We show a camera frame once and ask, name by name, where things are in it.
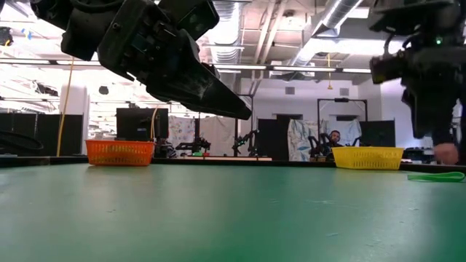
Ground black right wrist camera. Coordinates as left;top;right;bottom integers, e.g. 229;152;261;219
369;50;411;85

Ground black screen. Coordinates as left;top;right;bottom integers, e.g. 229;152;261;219
115;107;170;143

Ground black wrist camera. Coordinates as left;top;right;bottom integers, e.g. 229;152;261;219
369;50;411;85
158;0;221;41

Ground silver ventilation duct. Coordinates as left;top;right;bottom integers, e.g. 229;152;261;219
203;0;245;92
289;0;365;68

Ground long LED light bar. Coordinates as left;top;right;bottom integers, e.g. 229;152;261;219
0;57;372;76

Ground black partition panel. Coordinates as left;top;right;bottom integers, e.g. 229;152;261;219
0;112;84;156

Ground green rubber bands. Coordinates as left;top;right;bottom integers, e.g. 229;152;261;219
406;171;466;183

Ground black frame stand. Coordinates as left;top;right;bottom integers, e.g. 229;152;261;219
317;97;368;161
198;93;255;157

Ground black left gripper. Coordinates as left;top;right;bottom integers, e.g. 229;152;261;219
97;0;253;121

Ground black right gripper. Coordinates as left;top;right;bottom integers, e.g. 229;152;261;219
400;46;466;165

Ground black curved object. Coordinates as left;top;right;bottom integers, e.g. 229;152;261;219
0;130;44;156

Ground orange plastic basket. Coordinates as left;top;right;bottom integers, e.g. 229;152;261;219
85;140;155;167

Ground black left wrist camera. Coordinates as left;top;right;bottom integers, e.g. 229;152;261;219
158;0;221;41

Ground white patterned backdrop sheet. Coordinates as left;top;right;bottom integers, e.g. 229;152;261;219
287;118;321;162
168;115;236;157

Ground yellow plastic basket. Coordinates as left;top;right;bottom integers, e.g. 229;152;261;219
331;146;405;171

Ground green table mat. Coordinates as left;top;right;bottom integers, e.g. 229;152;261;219
0;162;466;262

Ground yellow hanging power cable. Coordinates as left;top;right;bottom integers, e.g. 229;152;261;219
55;57;76;157

